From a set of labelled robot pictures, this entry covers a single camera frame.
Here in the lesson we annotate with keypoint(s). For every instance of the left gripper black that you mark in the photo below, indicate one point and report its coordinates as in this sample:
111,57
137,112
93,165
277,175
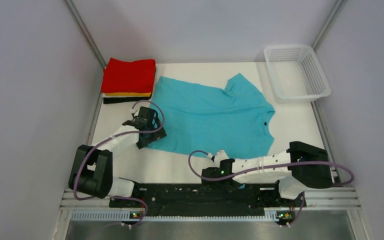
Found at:
155,136

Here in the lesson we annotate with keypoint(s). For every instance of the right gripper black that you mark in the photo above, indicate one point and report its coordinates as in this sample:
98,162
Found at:
235,187

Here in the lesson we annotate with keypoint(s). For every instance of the teal t-shirt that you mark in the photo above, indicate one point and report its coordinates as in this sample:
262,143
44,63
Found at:
208,119

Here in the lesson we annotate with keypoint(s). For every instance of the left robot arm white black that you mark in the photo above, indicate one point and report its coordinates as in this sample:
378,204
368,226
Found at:
92,169

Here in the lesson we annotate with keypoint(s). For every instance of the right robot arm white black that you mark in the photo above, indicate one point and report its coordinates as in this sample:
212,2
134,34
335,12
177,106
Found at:
299,168

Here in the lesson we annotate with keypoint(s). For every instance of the red folded t-shirt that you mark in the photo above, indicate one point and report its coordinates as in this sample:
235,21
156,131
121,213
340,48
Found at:
129,76

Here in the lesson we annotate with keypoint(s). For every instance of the white plastic basket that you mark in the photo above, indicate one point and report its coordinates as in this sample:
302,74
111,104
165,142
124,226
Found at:
295,74

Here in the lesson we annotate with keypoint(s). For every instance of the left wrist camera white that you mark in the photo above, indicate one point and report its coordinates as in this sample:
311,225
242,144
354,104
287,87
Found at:
134,112

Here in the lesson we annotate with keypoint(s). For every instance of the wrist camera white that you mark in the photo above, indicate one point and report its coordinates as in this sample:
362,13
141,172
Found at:
134,112
219,156

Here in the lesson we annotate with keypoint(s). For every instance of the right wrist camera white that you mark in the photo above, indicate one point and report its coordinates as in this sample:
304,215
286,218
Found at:
219,156

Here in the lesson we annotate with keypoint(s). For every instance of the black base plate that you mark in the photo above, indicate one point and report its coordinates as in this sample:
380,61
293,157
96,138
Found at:
206,200

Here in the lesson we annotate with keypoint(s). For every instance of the white cable duct strip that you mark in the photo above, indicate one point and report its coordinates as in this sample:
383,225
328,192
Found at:
132,216

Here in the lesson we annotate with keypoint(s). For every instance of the aluminium rail frame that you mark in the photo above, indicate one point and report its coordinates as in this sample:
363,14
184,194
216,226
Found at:
336,198

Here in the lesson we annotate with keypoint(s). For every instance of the left corner metal post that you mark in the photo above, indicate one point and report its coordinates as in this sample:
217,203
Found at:
85,32

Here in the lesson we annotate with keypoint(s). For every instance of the corner metal post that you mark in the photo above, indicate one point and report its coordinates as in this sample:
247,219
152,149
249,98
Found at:
85,32
328,23

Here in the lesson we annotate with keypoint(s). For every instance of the right corner metal post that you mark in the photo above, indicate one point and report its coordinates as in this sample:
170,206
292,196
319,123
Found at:
328,23

